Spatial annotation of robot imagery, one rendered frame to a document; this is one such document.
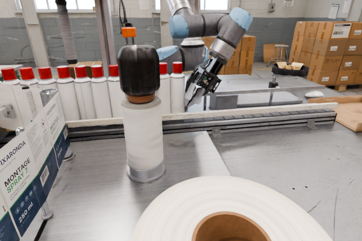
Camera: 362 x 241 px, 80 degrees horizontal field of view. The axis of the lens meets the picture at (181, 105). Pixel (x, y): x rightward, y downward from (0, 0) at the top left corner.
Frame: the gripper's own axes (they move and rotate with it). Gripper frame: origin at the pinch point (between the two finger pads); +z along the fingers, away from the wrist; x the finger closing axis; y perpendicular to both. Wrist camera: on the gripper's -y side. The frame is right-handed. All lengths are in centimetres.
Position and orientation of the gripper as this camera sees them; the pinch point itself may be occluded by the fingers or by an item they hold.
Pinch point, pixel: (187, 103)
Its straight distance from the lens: 79.3
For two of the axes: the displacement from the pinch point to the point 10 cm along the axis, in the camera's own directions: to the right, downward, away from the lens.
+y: 1.7, 3.7, -9.1
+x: 8.6, 4.1, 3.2
